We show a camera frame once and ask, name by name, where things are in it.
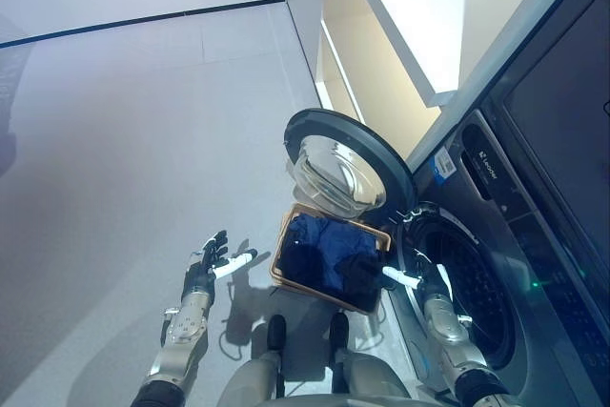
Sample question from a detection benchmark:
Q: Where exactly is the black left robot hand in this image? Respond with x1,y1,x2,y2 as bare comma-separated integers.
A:
183,230,259,290

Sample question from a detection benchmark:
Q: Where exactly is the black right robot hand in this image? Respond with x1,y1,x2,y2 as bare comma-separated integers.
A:
380,248,449,295

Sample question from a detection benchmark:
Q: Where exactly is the black garment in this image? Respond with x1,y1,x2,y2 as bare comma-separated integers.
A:
333,256,388,301

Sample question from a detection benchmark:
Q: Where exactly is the dark grey washing machine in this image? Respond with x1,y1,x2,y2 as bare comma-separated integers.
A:
380,106,610,407

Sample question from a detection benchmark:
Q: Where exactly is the brown woven laundry basket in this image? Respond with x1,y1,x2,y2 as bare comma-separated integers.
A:
269,202,394,316

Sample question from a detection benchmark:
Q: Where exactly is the round glass washing machine door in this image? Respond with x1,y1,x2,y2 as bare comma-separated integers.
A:
281,108,415,220

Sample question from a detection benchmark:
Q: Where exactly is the black right robot foot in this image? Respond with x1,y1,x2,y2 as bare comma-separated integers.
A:
329,311,351,356

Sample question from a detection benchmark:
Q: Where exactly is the black robot foot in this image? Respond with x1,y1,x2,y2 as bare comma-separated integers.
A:
265,313,288,354
329,311,351,356

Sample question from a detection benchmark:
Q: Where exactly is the dark blue garment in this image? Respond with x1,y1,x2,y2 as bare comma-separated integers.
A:
277,214,383,295

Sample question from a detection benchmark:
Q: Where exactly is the black left robot foot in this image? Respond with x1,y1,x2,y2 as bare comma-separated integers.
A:
265,313,288,354

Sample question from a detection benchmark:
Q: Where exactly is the silver right robot leg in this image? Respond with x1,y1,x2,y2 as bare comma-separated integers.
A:
331,349,407,407

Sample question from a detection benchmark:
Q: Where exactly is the blue white energy label sticker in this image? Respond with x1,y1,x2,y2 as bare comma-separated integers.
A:
428,146,461,185

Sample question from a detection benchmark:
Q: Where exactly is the dark grey stacked appliance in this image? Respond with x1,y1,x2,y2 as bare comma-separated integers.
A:
480,0,610,279

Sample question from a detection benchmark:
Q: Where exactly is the white shelf cabinet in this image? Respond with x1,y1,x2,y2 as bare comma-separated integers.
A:
314,0,482,128

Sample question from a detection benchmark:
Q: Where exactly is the thin black floor cable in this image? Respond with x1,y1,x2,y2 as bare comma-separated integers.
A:
217,315,250,361

